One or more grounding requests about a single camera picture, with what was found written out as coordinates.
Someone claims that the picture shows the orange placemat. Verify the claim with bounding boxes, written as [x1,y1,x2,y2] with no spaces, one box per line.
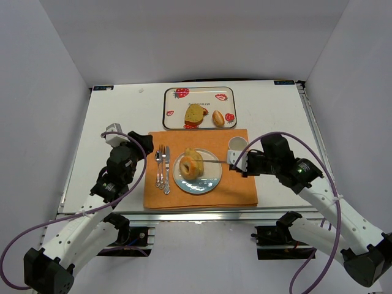
[143,129,258,209]

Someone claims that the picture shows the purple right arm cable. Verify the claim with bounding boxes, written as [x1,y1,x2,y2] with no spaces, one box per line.
[229,131,341,294]

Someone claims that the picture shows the silver knife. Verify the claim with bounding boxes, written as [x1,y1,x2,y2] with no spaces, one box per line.
[164,146,170,195]

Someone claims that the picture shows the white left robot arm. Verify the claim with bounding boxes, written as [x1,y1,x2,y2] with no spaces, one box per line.
[23,130,154,293]

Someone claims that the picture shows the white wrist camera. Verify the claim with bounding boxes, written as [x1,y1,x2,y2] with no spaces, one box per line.
[227,149,247,172]
[101,123,129,148]

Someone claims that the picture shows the brown bread slice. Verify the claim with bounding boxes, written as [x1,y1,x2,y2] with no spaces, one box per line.
[184,104,208,127]

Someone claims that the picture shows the small round bread bun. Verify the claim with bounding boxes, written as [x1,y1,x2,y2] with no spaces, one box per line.
[212,110,225,127]

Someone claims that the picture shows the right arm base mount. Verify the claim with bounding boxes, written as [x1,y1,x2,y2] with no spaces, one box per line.
[251,225,315,260]

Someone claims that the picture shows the silver spoon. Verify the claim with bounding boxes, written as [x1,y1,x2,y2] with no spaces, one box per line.
[155,150,162,187]

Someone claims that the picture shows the strawberry print white tray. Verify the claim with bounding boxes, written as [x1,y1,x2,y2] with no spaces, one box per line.
[162,86,237,130]

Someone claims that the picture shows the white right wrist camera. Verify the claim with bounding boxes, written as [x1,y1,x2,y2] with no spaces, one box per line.
[227,149,247,172]

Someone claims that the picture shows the white and blue plate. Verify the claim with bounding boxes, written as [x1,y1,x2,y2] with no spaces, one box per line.
[172,153,222,195]

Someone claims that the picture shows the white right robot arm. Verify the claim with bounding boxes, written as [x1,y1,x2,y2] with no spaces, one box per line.
[227,132,391,287]

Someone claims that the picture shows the silver fork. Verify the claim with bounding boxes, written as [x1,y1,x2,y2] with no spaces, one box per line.
[159,145,166,189]

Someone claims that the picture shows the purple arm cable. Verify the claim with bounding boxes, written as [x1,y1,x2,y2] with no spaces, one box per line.
[0,132,148,290]
[229,131,341,294]

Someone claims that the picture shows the blue table label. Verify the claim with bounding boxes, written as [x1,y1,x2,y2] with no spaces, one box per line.
[92,85,114,91]
[273,80,295,85]

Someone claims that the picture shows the left blue table label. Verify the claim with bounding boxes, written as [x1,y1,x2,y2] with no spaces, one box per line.
[92,85,114,91]

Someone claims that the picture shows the right blue table label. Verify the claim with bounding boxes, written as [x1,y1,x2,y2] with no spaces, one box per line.
[273,80,295,85]

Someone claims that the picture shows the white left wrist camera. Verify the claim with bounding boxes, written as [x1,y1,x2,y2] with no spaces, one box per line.
[101,123,129,148]

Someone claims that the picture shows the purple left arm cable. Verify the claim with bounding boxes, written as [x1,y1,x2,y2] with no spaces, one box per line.
[0,132,148,290]

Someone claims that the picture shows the aluminium table frame rail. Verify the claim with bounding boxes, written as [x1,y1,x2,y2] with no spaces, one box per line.
[118,206,325,225]

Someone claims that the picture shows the bagel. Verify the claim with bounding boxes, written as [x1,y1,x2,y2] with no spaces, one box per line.
[179,156,199,180]

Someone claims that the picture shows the oblong golden bread roll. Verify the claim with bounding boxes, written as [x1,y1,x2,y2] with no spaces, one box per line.
[184,148,204,176]

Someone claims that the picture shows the yellow mug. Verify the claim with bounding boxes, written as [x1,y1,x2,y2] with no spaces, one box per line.
[228,137,248,151]

